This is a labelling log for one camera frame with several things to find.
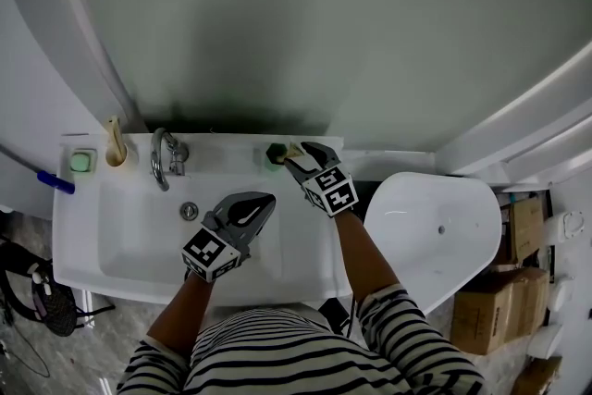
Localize white sink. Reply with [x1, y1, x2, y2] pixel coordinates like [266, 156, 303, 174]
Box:
[51, 132, 366, 307]

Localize large cardboard box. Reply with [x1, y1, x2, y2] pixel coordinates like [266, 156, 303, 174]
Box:
[450, 267, 549, 356]

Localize white freestanding basin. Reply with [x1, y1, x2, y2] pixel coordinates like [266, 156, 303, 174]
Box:
[364, 171, 503, 315]

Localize small cardboard box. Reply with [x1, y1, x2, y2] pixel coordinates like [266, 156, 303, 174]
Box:
[508, 197, 547, 263]

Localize large grey mirror panel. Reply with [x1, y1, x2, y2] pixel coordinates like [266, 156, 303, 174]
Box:
[64, 0, 592, 154]

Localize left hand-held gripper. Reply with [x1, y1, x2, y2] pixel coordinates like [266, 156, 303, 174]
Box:
[181, 191, 278, 283]

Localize person's left forearm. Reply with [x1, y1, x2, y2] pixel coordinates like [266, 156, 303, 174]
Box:
[145, 275, 216, 360]

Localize person's right forearm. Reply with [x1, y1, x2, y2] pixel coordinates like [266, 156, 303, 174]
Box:
[332, 210, 401, 306]

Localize wooden toothbrush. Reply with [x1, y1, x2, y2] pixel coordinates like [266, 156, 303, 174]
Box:
[275, 142, 304, 166]
[106, 116, 127, 163]

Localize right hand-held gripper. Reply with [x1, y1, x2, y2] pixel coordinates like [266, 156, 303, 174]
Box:
[282, 141, 361, 218]

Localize beige cup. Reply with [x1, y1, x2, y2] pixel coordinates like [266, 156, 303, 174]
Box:
[104, 142, 139, 170]

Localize black floor cable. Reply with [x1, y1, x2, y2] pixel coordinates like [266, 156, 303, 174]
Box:
[8, 323, 52, 378]

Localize black round stool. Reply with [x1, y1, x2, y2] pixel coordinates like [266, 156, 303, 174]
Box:
[0, 240, 117, 337]

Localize chrome faucet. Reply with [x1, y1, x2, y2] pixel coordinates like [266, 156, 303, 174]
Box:
[150, 127, 190, 192]

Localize flat cardboard box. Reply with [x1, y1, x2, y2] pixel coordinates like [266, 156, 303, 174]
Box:
[524, 355, 563, 395]

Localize green cup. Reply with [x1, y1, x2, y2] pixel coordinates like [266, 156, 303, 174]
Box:
[265, 142, 289, 172]

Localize person in striped shirt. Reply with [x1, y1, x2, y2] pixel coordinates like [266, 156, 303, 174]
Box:
[115, 284, 487, 395]

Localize black mesh bag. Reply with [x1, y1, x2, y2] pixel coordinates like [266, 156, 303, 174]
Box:
[31, 270, 78, 337]

